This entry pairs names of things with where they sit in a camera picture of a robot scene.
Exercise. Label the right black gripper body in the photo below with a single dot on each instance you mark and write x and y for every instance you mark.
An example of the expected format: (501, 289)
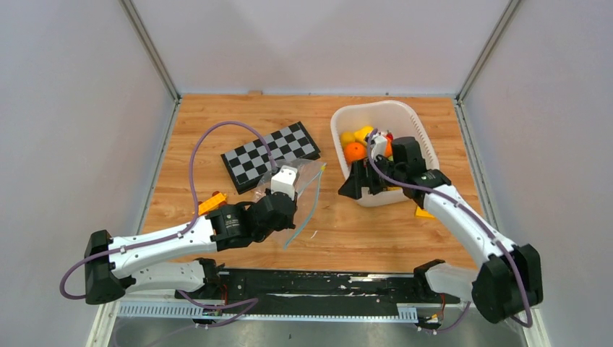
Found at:
(394, 171)

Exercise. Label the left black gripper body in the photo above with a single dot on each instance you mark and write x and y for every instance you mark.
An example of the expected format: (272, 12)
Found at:
(262, 236)

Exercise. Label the large toy orange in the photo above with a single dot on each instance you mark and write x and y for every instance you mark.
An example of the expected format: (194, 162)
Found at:
(354, 151)

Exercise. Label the small toy orange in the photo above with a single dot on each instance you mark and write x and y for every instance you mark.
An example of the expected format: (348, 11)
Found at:
(388, 150)

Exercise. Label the white plastic basket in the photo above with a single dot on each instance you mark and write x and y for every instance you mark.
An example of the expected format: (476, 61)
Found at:
(386, 116)

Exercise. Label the clear zip top bag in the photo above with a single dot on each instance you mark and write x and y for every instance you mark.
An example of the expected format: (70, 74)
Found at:
(307, 186)

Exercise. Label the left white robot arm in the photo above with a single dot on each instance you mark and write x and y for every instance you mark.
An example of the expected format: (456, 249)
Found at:
(115, 266)

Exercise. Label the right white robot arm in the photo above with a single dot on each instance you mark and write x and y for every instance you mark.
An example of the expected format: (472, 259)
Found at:
(508, 281)

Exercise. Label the yellow toy pear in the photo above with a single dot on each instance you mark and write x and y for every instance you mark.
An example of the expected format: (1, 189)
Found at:
(363, 134)

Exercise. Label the yellow toy lemon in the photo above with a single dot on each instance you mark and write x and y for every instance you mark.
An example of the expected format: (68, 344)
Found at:
(346, 138)

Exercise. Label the yellow toy brick car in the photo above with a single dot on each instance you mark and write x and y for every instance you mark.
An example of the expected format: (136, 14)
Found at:
(216, 200)

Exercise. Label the yellow triangular plastic stand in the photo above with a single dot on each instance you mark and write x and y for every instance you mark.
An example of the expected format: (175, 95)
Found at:
(422, 213)

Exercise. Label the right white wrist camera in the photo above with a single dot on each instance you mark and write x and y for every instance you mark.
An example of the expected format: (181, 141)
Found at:
(378, 146)

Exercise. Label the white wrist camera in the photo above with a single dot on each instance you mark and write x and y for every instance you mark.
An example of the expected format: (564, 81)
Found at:
(378, 146)
(284, 181)

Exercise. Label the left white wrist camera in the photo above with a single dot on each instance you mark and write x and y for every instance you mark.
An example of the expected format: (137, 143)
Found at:
(284, 181)

